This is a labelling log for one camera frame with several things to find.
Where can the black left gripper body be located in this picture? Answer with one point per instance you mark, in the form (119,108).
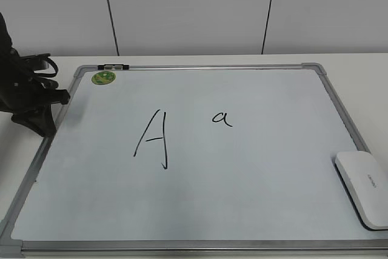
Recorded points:
(27,82)

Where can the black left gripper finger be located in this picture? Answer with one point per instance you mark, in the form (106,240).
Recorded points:
(39,120)

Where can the white board eraser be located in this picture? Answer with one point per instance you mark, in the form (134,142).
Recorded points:
(366,182)

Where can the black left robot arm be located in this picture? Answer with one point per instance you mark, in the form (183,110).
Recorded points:
(3,37)

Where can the round green sticker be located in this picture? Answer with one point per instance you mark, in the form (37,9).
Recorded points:
(103,78)

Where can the black and silver frame clip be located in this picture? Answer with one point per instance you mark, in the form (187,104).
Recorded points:
(113,67)

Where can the white board with grey frame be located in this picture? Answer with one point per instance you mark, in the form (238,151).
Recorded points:
(193,159)

